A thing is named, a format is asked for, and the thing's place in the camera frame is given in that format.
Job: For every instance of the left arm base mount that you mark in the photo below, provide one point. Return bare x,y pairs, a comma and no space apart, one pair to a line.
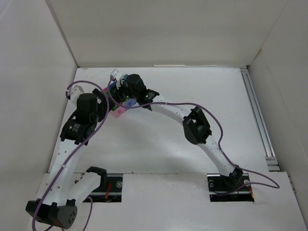
110,188

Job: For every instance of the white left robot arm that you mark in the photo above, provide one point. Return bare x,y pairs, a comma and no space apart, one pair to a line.
56,205

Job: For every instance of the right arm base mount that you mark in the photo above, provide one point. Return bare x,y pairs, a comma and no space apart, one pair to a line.
228,189

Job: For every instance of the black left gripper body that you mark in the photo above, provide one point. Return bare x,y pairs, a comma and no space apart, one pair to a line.
103,101

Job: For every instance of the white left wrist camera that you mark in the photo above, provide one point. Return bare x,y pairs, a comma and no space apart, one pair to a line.
74,93

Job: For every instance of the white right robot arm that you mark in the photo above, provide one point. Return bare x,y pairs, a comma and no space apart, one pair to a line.
196,128

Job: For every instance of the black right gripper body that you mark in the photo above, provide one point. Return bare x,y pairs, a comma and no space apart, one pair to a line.
120,96

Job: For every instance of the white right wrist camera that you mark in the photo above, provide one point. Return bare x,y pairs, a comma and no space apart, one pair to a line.
116,76

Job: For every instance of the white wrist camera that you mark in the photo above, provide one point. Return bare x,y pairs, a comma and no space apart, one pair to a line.
74,93
116,76

